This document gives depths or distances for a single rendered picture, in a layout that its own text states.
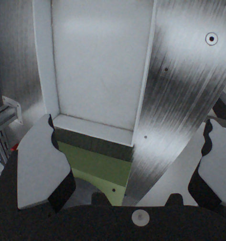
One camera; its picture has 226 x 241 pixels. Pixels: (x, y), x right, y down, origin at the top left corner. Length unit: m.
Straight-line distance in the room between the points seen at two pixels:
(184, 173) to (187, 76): 0.25
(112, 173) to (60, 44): 0.31
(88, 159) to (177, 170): 0.24
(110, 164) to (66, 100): 0.19
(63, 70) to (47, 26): 0.09
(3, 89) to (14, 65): 0.11
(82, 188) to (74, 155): 0.09
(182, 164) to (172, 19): 0.31
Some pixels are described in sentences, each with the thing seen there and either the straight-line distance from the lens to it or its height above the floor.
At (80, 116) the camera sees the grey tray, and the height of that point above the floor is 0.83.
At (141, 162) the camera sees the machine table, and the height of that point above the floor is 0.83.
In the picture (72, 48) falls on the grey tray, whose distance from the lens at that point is 0.30.
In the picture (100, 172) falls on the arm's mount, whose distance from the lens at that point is 0.37.
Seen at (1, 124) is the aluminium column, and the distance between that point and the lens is 0.50.
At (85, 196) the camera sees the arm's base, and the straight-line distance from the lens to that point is 0.38.
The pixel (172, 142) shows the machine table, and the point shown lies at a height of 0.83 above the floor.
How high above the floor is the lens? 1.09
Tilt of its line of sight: 54 degrees down
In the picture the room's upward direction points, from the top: 150 degrees counter-clockwise
